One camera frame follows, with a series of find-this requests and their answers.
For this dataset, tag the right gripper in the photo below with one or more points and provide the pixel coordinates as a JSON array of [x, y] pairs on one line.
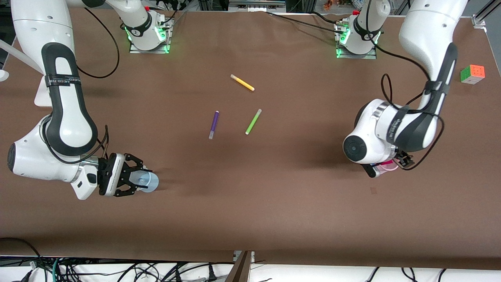
[[103, 167]]

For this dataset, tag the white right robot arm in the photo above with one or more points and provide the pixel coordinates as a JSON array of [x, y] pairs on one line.
[[66, 117]]

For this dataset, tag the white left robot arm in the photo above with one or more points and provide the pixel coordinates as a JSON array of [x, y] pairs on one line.
[[422, 39]]

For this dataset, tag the light pink plastic cup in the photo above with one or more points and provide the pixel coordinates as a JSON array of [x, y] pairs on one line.
[[385, 170]]

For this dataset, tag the light blue plastic cup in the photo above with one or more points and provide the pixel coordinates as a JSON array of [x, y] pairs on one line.
[[152, 182]]

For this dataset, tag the purple marker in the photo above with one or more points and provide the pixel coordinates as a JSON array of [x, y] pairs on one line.
[[213, 124]]

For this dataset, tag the colourful puzzle cube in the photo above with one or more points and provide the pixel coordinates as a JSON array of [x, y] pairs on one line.
[[473, 74]]

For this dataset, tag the white flat box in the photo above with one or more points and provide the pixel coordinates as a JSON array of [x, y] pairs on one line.
[[41, 100]]

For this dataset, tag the green marker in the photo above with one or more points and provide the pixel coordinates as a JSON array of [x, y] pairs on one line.
[[253, 122]]

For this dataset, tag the yellow marker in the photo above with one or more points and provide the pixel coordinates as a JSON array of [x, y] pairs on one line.
[[242, 82]]

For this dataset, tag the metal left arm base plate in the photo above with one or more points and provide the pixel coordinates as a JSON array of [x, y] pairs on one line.
[[344, 55]]

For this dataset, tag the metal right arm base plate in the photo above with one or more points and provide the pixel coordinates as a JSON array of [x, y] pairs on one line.
[[135, 49]]

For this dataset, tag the dark table leg with bracket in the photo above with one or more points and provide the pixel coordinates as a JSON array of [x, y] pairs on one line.
[[239, 270]]

